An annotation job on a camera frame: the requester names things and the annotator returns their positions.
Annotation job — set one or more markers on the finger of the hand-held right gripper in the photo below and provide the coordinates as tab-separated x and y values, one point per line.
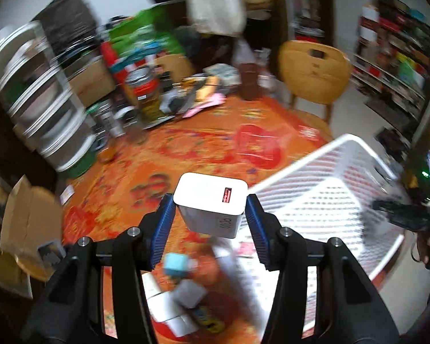
394	210

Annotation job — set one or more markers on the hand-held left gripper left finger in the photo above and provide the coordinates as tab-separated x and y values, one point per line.
163	229

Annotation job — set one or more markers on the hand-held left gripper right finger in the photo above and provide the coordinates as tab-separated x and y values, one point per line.
258	233

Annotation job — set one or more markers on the teal charger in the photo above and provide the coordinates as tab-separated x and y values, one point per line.
177	265

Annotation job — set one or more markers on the large white power adapter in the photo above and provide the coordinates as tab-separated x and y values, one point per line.
208	200

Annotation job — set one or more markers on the white perforated plastic basket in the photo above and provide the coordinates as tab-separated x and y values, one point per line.
326	186

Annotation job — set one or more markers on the square white charger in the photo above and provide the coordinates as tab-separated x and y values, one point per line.
163	306

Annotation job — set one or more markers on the yellow toy car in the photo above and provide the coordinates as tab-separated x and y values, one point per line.
208	320

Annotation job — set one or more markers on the dark metal can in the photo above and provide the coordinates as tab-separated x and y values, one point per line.
109	120

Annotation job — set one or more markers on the bookshelf with books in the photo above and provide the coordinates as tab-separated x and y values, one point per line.
394	50

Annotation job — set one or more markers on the pink packet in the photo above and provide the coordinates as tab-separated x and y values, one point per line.
208	104

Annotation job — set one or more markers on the open cardboard box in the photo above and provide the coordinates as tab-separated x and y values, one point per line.
28	215

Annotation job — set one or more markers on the glass jar with red lid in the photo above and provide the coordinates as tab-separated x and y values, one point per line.
143	91

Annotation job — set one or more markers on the orange snack packet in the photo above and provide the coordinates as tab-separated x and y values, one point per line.
205	92

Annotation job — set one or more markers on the wooden chair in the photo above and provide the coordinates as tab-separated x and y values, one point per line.
315	75

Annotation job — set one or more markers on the brown cup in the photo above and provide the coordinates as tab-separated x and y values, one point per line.
251	82

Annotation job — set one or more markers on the closed cardboard box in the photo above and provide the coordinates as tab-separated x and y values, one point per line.
91	82

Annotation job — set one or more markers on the white plastic drawer unit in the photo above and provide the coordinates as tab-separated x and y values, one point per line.
39	96

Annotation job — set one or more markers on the green plastic bag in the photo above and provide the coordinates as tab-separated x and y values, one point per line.
147	32

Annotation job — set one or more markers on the dark grey cloth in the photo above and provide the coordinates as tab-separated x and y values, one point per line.
68	21

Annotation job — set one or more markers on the white hanging bag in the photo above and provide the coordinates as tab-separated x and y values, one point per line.
215	3

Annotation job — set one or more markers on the wooden side table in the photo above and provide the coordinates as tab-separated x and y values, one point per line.
265	0

